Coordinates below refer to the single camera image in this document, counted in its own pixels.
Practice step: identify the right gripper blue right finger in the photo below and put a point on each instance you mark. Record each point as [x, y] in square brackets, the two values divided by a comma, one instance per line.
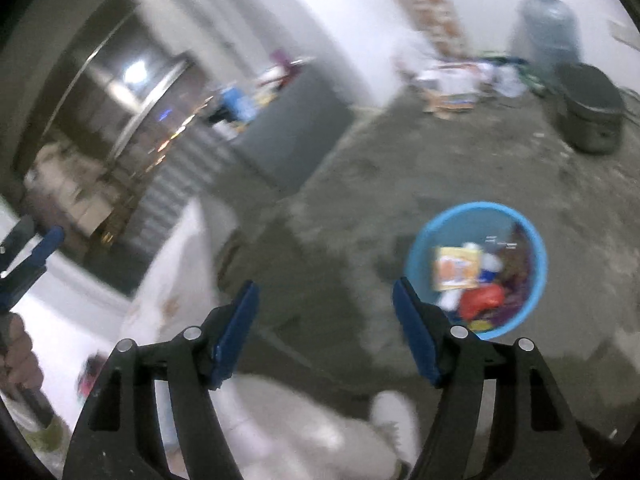
[533, 434]

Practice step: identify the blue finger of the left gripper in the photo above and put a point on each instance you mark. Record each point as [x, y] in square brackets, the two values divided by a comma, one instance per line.
[15, 241]
[15, 285]

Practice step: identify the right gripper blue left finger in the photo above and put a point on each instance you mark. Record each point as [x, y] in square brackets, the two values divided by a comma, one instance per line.
[118, 433]

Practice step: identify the blue plastic trash basket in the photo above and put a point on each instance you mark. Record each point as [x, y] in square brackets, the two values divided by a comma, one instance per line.
[497, 228]

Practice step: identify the person's left hand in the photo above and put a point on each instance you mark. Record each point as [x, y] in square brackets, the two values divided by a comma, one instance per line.
[19, 364]

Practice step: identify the red wrapper in basket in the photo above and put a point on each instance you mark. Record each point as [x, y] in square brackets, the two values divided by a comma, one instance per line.
[475, 301]

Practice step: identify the yellow packet in basket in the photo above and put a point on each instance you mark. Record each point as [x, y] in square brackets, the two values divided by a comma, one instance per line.
[456, 267]

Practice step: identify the bed with floral sheet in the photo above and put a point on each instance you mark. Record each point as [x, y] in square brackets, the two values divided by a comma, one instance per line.
[273, 432]

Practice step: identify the balcony metal railing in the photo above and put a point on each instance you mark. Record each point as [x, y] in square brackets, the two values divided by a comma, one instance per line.
[195, 161]

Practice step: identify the blue detergent bottle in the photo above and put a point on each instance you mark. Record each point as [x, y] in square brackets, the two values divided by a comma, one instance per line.
[237, 106]

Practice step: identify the grey storage cabinet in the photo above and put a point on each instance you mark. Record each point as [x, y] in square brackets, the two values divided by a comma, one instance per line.
[291, 136]

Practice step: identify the black rice cooker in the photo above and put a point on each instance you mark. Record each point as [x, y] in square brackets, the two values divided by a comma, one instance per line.
[589, 108]

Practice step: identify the pile of papers and boxes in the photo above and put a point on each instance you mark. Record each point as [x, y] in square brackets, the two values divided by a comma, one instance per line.
[449, 86]

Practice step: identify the empty blue water jug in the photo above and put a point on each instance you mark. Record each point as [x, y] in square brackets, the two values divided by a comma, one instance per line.
[545, 35]

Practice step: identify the rolled floral patterned mat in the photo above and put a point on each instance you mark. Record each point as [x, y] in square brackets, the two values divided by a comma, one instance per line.
[439, 21]

